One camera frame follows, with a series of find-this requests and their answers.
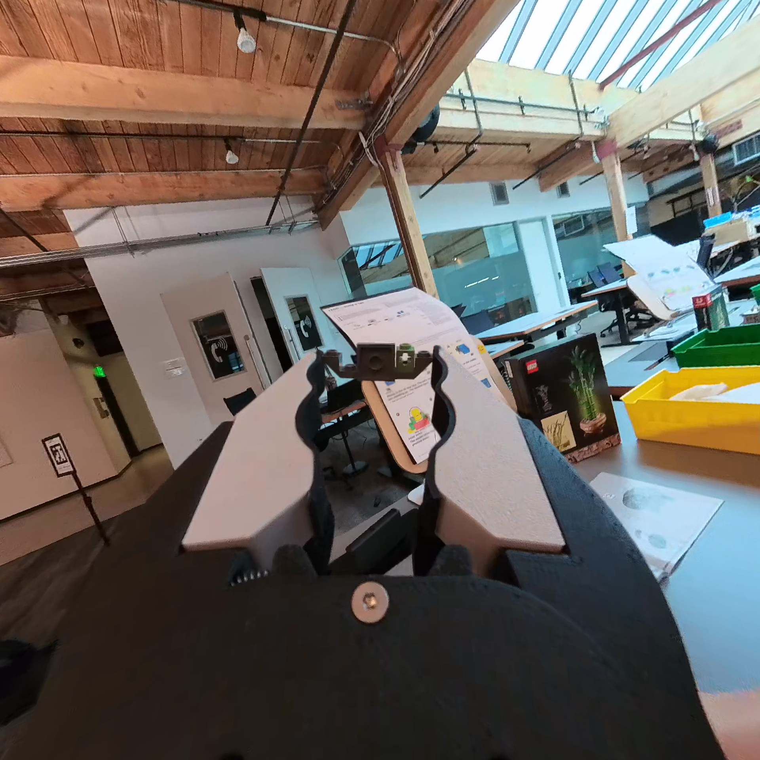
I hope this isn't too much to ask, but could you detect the red and green small box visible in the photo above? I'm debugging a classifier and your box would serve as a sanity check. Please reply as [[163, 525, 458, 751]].
[[692, 291, 730, 331]]

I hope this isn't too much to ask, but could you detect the yellow plastic bin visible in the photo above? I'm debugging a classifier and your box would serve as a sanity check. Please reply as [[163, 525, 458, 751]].
[[620, 365, 760, 456]]

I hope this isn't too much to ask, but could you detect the wooden support post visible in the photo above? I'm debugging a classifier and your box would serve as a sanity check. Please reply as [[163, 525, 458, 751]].
[[379, 147, 441, 299]]

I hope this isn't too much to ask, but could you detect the black bamboo brick set box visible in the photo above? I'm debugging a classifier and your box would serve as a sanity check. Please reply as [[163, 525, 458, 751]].
[[505, 332, 622, 464]]

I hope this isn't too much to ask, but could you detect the dark toy brick assembly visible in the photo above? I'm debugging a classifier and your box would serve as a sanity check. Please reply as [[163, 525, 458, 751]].
[[323, 343, 434, 382]]

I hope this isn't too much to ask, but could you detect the white background table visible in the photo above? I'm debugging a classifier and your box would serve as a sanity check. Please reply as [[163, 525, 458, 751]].
[[475, 300, 599, 346]]

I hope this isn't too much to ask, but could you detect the white phone booth door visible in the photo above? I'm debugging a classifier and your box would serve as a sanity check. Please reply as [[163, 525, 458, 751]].
[[160, 273, 269, 426], [260, 267, 333, 364]]

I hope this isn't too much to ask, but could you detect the green plastic bin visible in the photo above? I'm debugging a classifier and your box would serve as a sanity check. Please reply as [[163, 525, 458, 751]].
[[671, 323, 760, 369]]

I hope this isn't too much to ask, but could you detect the wooden easel board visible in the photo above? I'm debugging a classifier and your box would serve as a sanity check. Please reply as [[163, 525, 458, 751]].
[[361, 350, 519, 476]]

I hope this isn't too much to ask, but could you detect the black floor sign stand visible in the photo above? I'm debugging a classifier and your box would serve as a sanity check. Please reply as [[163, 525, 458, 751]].
[[42, 433, 111, 547]]

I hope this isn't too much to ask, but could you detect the instruction sheet on easel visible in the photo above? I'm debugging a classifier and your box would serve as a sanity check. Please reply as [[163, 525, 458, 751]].
[[321, 288, 505, 465]]

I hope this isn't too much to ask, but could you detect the white instruction board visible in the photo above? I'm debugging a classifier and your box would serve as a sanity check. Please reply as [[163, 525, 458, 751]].
[[602, 234, 720, 314]]

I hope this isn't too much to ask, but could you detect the white bag in bin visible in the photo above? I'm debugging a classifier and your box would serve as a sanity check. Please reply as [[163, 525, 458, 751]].
[[668, 382, 760, 406]]

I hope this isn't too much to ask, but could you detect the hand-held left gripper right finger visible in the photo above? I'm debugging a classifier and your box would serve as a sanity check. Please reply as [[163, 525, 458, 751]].
[[414, 344, 566, 576]]

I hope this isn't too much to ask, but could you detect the open instruction booklet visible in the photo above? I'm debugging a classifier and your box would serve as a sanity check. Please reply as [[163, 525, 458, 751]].
[[588, 472, 725, 584]]

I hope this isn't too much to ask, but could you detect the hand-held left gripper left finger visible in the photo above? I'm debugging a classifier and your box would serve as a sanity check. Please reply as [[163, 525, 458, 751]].
[[181, 350, 334, 574]]

